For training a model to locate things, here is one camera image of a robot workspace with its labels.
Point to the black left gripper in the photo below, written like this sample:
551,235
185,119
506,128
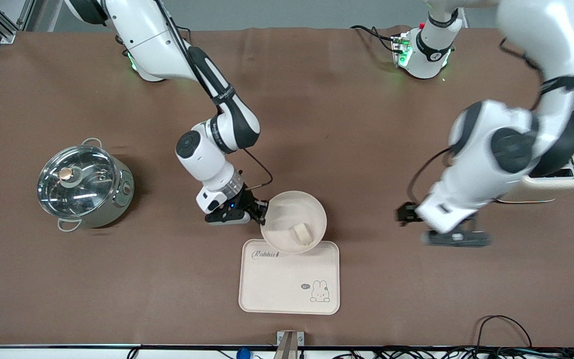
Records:
406,213

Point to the beige rabbit print tray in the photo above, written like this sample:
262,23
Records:
287,284

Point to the metal table edge bracket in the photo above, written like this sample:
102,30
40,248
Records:
289,344

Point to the glass pot lid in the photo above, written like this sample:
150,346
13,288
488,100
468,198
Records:
85,192

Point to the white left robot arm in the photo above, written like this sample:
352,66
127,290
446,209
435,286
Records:
486,164

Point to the cream two-slot toaster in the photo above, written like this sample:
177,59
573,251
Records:
566,184

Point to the brown table mat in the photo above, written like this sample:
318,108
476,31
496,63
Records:
342,124

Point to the cream round bowl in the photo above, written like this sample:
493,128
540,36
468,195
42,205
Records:
287,214

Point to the grey electric cooking pot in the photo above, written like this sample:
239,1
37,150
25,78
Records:
117,204

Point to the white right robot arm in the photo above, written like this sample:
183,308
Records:
147,40

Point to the blue round knob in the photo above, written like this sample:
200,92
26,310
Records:
243,354

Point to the pale bread bun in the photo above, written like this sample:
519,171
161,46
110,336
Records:
301,234

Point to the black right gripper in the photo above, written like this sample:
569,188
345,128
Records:
243,201

